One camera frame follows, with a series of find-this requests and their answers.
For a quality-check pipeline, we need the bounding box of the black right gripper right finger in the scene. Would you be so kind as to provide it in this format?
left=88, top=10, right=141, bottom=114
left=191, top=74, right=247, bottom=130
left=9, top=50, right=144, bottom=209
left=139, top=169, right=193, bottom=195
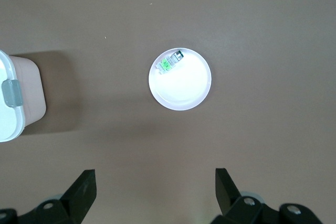
left=211, top=167, right=322, bottom=224

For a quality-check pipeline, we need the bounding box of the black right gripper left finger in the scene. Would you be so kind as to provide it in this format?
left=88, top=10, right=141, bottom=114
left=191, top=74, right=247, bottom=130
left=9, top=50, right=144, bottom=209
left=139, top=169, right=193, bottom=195
left=0, top=168, right=98, bottom=224

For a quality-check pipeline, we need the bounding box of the pink box with white lid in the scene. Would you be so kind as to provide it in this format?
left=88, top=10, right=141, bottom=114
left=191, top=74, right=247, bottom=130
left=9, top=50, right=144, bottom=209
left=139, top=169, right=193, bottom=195
left=0, top=49, right=47, bottom=143

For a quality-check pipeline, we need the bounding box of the pink round plate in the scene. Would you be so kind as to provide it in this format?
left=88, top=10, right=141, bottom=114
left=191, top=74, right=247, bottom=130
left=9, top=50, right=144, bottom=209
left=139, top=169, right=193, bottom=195
left=148, top=47, right=212, bottom=111

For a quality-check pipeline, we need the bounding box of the brown table mat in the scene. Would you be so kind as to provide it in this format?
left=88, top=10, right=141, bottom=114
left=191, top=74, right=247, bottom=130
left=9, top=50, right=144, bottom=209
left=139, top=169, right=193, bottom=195
left=0, top=0, right=336, bottom=224

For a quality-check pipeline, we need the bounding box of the green push-button switch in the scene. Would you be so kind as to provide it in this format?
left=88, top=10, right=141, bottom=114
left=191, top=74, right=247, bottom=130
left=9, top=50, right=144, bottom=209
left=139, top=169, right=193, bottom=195
left=156, top=49, right=185, bottom=75

